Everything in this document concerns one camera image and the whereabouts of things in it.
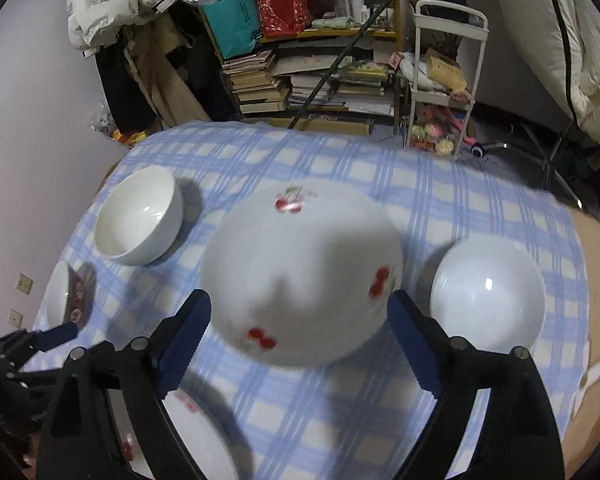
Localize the small patterned bowl with emblem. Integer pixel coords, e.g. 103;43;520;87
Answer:
43;261;87;330

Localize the cherry plate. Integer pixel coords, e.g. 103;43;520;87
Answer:
108;389;239;479
200;179;403;367

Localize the red patterned small bowl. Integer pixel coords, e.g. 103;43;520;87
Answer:
429;234;546;353

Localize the large white bowl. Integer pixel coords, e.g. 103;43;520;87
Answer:
94;166;184;266

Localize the blue plaid tablecloth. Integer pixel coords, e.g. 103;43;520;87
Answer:
19;120;600;480

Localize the beige coat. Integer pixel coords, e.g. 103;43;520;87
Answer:
123;13;210;129

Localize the stack of books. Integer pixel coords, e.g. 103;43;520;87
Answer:
221;50;290;116

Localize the teal bag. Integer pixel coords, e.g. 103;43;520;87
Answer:
198;0;261;60

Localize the wooden shelf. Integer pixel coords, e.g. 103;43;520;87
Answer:
188;0;401;126

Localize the red gift bag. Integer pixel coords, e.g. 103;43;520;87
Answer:
256;0;312;39

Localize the white utility cart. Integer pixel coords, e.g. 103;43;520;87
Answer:
404;0;489;158

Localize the dark green pole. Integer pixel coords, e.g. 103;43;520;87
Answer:
288;0;396;130

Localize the lower wall socket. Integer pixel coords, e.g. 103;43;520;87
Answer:
7;309;23;330

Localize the wall socket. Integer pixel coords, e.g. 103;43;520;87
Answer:
7;309;23;330
16;273;33;296

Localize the upper wall socket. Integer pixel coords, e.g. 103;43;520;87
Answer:
16;273;33;296

